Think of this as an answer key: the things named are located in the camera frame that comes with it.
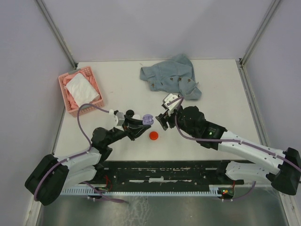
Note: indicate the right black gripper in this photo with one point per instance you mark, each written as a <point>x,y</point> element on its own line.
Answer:
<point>169,118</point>

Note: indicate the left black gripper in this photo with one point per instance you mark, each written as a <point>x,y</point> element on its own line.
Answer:
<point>134,127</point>

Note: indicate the purple earbud case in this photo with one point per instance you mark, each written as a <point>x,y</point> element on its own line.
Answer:
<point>147,119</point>

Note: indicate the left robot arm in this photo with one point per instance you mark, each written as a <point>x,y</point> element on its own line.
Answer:
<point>54,174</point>

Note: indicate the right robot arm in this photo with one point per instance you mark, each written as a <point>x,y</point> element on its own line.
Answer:
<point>282,168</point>

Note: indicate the blue denim jacket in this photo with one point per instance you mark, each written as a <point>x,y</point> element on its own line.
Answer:
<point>175,75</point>

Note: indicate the white folded cloth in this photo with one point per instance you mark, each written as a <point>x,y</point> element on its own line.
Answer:
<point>81,90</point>

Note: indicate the pink plastic basket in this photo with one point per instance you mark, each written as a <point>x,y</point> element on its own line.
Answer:
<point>86,108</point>

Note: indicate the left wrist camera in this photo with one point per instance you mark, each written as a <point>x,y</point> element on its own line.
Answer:
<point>119,118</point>

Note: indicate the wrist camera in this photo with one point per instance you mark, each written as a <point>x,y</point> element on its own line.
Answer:
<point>171,102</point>
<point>119,118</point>

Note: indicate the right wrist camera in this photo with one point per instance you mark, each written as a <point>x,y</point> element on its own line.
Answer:
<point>171,102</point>

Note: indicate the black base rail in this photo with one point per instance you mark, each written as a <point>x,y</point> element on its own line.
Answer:
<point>162,176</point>

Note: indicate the left aluminium frame post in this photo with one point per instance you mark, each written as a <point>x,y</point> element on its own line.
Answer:
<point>57,34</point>

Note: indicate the aluminium frame post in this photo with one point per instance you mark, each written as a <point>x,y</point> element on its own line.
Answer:
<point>268,16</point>
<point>57,34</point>

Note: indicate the right aluminium frame post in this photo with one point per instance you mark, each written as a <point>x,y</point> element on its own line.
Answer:
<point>268,16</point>

